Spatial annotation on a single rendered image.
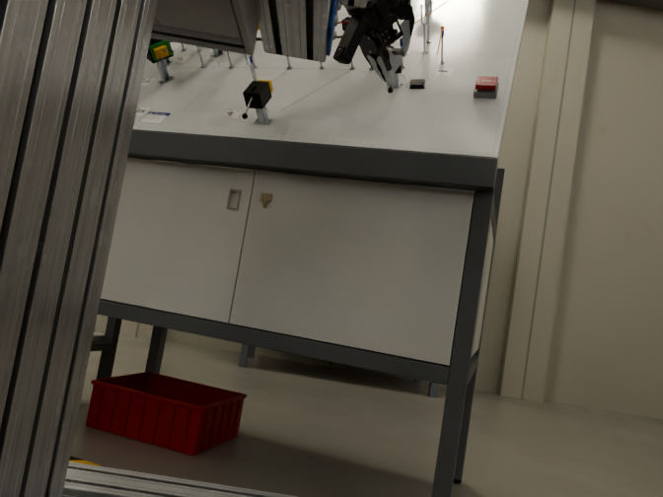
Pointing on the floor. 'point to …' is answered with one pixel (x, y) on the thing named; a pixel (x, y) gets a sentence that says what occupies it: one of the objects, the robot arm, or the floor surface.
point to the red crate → (165, 411)
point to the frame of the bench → (454, 448)
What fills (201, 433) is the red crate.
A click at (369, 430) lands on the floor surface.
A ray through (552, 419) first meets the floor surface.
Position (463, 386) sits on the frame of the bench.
